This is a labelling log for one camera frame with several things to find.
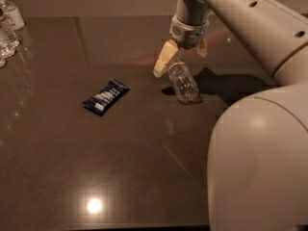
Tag blue snack wrapper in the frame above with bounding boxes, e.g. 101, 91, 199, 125
83, 79, 130, 116

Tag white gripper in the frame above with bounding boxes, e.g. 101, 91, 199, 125
153, 16, 209, 78

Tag white labelled bottle at back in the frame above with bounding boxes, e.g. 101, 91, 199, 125
0, 0, 25, 31

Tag clear plastic water bottle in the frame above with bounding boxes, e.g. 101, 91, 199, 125
167, 62, 199, 103

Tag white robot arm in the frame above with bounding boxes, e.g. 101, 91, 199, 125
153, 0, 308, 231

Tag clear water bottle red label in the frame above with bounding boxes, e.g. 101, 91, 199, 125
0, 9, 19, 59

